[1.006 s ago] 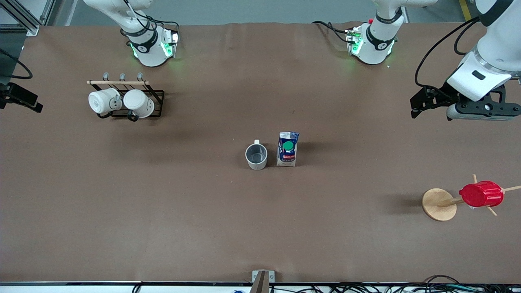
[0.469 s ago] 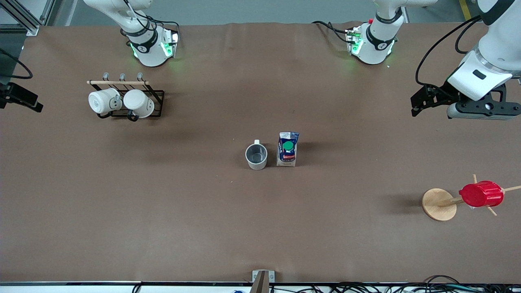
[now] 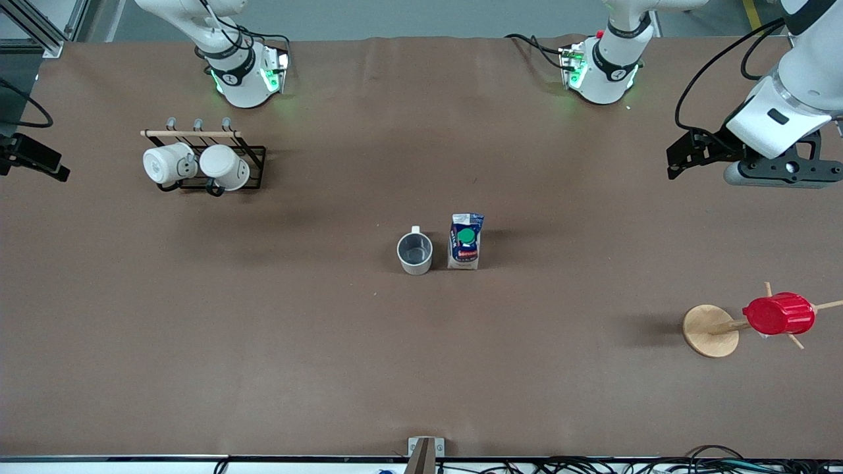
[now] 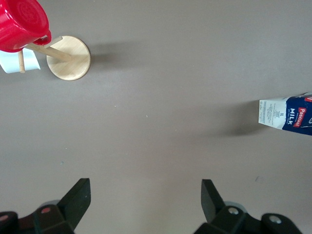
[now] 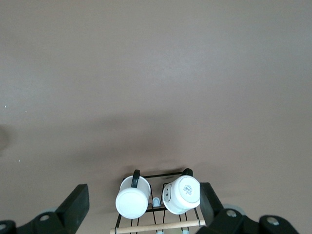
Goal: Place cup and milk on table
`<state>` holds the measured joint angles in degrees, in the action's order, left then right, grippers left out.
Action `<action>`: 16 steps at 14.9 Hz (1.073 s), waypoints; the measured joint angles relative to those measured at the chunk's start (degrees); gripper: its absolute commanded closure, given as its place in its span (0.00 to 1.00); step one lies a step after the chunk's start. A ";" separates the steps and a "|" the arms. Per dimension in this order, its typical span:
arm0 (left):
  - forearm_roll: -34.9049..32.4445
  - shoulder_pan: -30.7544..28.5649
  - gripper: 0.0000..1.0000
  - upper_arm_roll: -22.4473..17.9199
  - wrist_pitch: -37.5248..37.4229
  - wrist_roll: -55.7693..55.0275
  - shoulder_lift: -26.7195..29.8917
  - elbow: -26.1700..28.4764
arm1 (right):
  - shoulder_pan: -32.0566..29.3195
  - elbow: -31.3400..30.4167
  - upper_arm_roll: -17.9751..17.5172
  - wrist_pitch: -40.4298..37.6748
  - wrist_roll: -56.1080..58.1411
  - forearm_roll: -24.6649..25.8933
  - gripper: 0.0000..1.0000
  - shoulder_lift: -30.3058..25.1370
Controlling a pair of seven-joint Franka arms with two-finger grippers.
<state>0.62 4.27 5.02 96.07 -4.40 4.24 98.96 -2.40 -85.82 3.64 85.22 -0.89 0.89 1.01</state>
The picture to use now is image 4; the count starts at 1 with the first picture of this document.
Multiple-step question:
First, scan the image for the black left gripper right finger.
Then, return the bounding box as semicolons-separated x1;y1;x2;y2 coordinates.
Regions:
194;179;303;234

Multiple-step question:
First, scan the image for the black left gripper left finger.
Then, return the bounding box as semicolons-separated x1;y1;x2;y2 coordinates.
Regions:
0;178;92;234

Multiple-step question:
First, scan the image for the blue white milk carton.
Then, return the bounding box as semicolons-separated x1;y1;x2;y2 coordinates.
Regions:
258;92;312;137

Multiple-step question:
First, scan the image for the white cup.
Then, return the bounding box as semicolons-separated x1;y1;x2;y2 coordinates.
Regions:
0;47;41;74

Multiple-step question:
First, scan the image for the red plastic cup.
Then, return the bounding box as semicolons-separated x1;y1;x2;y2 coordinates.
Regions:
0;0;52;52

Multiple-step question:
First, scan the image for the brown table cover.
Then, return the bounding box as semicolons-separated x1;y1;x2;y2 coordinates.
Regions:
0;0;312;234

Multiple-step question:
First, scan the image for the wooden mug tree stand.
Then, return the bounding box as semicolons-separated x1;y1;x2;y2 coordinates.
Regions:
18;36;91;81

